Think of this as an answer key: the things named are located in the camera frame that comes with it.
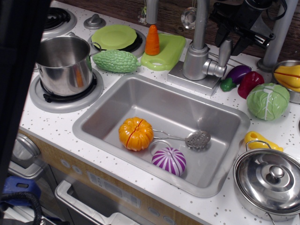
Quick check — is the oven door handle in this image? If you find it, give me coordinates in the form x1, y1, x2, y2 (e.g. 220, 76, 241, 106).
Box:
55, 180, 135, 225

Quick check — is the green toy bitter melon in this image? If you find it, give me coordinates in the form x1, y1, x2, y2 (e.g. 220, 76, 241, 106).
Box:
92, 50, 141, 73

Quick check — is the yellow toy banana piece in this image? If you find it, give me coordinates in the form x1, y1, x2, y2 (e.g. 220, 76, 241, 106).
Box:
244, 131, 284, 152

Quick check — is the light green plastic plate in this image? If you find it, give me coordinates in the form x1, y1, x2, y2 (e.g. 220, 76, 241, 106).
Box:
91, 24, 137, 50

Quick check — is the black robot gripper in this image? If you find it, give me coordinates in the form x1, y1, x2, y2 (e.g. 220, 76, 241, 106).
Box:
209, 1, 276, 56

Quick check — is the orange toy pumpkin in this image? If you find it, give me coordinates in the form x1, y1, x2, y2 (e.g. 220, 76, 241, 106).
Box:
119, 117, 154, 152

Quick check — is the round grey oven knob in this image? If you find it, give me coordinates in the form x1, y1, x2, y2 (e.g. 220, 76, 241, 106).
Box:
12, 133, 41, 163

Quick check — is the stove burner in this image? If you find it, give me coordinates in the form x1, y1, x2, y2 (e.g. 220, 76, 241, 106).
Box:
42, 7, 77, 39
87, 28, 147, 59
29, 68, 104, 113

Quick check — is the orange toy carrot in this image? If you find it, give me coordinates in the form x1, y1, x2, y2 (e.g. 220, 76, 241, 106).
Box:
145, 24, 160, 56

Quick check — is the tall stainless steel pot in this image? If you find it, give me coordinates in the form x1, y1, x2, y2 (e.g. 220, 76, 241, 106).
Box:
36, 35, 102, 97

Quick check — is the silver toy faucet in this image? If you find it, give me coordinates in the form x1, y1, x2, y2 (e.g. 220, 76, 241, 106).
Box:
167, 0, 221, 96

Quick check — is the green plastic cutting board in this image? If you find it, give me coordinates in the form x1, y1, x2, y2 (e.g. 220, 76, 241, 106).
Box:
141, 33, 186, 71

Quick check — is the clear hanging ball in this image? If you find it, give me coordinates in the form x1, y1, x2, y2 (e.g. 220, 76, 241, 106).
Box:
181, 7, 196, 30

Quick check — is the dark foreground pole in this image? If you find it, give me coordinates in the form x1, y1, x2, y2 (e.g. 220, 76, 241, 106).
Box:
0, 0, 51, 187

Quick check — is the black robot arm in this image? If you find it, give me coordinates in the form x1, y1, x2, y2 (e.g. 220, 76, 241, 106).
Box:
209, 0, 287, 56

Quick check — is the grey support pole right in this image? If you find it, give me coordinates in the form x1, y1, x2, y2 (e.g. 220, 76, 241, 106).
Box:
257, 0, 298, 72

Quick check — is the black cable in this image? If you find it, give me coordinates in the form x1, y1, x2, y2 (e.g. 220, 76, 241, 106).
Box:
0, 190, 43, 225

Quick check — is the red toy bell pepper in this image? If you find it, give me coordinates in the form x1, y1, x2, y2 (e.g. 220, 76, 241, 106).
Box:
238, 71, 264, 99

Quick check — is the stainless steel sink basin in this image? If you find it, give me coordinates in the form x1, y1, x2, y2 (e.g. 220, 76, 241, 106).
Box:
73, 74, 250, 197

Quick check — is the metal slotted skimmer spoon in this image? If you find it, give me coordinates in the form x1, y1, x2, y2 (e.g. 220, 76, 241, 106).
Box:
153, 129, 211, 149

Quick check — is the silver faucet lever handle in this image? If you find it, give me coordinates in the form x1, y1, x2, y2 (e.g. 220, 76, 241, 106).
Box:
202, 37, 233, 78

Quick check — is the grey support pole back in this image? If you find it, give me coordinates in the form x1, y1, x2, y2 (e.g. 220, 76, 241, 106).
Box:
146, 0, 159, 24

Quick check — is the front stove burner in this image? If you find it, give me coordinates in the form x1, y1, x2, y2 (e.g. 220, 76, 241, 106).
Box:
29, 68, 104, 113

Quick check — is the purple white toy onion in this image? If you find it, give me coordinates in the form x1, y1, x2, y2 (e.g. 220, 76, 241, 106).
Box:
151, 147, 187, 176

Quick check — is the back left stove burner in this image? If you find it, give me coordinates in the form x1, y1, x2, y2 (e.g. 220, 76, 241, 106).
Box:
42, 7, 77, 39

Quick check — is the grey support pole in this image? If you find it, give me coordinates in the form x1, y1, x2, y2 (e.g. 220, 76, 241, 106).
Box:
146, 0, 159, 24
257, 0, 298, 72

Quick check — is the blue clamp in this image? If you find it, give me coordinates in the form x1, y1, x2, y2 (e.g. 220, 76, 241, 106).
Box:
0, 176, 41, 212

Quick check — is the small steel bowl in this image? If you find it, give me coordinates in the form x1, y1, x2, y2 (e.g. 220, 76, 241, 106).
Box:
272, 60, 300, 104

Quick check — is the lidded stainless steel pot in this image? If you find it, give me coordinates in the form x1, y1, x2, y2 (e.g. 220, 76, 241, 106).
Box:
233, 147, 300, 225

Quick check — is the purple toy eggplant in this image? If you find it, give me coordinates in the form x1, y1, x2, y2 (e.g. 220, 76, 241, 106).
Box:
220, 65, 252, 92

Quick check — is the back right stove burner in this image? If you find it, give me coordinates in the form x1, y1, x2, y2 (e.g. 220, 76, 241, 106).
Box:
87, 28, 147, 59

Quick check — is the grey stove knob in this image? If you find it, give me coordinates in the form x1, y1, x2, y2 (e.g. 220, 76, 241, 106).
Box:
83, 14, 106, 30

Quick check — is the yellow toy fruit in bowl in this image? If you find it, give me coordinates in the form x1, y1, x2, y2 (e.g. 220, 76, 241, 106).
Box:
274, 65, 300, 92

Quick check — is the green toy cabbage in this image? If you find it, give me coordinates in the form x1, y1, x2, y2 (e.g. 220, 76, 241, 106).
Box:
247, 83, 290, 120

